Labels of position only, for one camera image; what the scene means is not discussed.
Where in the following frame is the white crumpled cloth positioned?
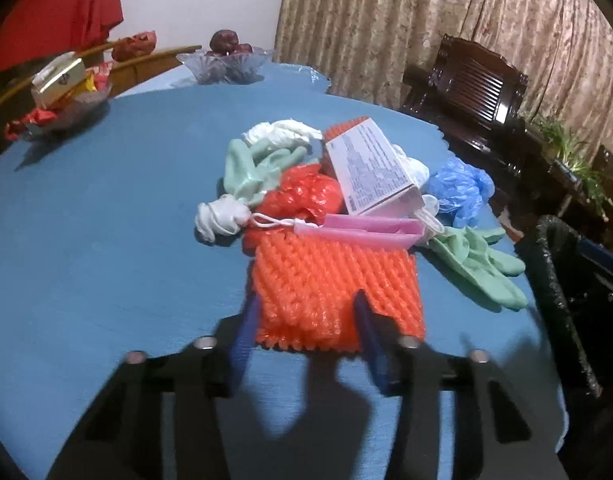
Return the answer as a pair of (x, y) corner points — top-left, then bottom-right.
(241, 119), (323, 150)

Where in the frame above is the glass fruit bowl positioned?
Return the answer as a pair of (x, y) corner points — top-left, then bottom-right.
(175, 46), (277, 86)

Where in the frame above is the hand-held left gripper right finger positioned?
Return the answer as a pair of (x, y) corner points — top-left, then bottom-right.
(354, 290), (570, 480)

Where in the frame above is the red plastic bag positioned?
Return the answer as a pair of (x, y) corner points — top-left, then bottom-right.
(241, 162), (345, 256)

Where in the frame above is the red crumpled bag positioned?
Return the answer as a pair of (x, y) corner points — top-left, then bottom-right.
(111, 31), (157, 62)

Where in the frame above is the red cloth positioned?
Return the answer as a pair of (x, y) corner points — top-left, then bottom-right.
(0, 0), (124, 78)

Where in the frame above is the dark wooden chair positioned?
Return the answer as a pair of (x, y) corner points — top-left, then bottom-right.
(399, 34), (530, 136)

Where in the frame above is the large orange foam fruit net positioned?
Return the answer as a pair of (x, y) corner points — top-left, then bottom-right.
(249, 232), (427, 356)

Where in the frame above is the bin with black bag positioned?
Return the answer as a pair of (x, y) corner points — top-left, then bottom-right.
(517, 215), (613, 398)

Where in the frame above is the pink and white carton box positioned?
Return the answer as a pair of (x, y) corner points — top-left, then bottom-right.
(324, 117), (427, 216)

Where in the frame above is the glass snack bowl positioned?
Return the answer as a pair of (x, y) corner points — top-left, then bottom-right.
(6, 80), (112, 142)

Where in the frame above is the dark wooden side table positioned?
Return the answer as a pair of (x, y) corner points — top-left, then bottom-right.
(437, 115), (613, 261)

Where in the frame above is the green potted plant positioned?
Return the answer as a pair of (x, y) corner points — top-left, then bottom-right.
(524, 112), (607, 201)

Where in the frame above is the white crumpled face mask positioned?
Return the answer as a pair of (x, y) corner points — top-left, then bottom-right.
(195, 194), (320, 247)

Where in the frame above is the pink plastic packet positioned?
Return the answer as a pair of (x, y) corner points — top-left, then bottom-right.
(292, 212), (427, 251)

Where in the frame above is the blue plastic bag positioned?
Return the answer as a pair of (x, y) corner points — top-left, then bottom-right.
(429, 156), (496, 228)

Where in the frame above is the large red date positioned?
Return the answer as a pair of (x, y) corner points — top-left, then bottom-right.
(209, 30), (237, 53)

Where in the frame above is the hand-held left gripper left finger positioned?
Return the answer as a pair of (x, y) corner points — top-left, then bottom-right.
(46, 292), (262, 480)

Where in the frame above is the red candy wrapper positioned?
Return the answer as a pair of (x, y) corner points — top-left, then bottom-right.
(4, 107), (57, 141)

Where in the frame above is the light wooden chair backrest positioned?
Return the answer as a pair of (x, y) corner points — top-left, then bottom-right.
(109, 45), (202, 98)
(0, 42), (118, 116)

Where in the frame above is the blue tablecloth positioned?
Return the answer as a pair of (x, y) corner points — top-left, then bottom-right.
(0, 62), (570, 480)

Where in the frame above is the green rubber glove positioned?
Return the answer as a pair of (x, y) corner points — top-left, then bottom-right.
(427, 225), (530, 311)
(221, 137), (312, 208)

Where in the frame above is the small orange foam fruit net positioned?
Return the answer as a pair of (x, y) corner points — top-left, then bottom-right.
(321, 116), (370, 142)

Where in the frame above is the beige patterned curtain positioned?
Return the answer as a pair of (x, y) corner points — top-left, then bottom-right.
(274, 0), (613, 161)

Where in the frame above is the gold box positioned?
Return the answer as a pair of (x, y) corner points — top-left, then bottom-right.
(30, 52), (86, 108)

